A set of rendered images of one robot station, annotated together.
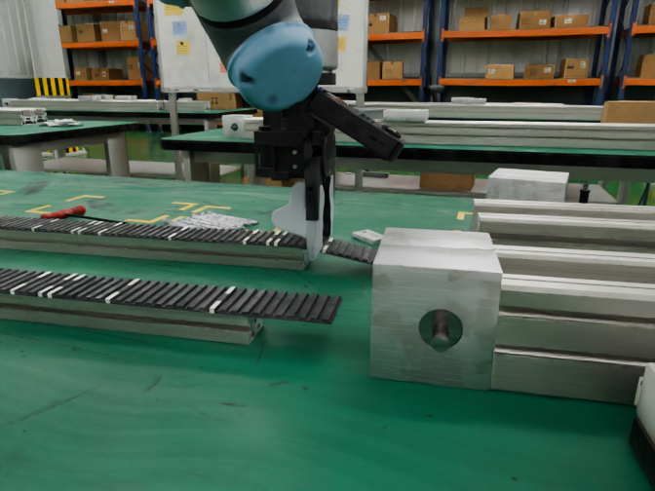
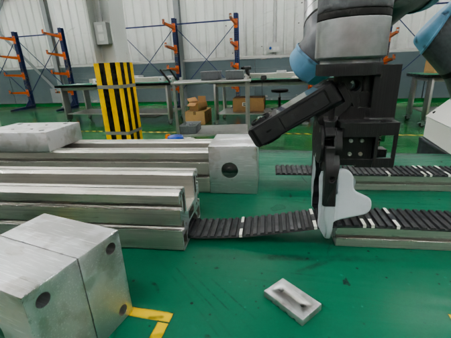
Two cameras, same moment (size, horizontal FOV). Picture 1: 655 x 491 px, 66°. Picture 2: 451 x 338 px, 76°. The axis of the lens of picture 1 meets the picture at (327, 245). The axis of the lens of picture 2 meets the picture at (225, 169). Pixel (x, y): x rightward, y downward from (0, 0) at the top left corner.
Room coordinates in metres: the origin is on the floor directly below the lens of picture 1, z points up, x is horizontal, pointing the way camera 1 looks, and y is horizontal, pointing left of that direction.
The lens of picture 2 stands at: (0.94, -0.14, 1.01)
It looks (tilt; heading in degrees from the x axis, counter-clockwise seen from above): 19 degrees down; 177
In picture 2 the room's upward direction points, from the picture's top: 2 degrees counter-clockwise
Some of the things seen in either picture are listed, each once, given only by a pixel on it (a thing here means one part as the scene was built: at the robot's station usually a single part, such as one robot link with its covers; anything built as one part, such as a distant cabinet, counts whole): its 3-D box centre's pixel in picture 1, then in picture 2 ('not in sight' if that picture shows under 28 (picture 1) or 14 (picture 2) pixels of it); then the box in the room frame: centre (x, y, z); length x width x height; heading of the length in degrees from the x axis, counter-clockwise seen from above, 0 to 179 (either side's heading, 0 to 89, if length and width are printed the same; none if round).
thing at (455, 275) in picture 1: (432, 307); (236, 160); (0.37, -0.08, 0.83); 0.12 x 0.09 x 0.10; 168
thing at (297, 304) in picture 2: (369, 237); (291, 300); (0.71, -0.06, 0.78); 0.05 x 0.03 x 0.01; 35
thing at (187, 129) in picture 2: not in sight; (209, 110); (-2.72, -0.11, 0.50); 1.03 x 0.55 x 1.01; 85
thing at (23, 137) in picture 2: not in sight; (33, 141); (0.29, -0.52, 0.87); 0.16 x 0.11 x 0.07; 78
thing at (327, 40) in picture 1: (303, 54); (349, 43); (0.60, 0.03, 1.03); 0.08 x 0.08 x 0.05
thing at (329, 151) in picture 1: (298, 128); (349, 116); (0.60, 0.03, 0.95); 0.09 x 0.08 x 0.12; 78
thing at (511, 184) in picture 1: (524, 208); (60, 282); (0.71, -0.28, 0.83); 0.11 x 0.10 x 0.10; 153
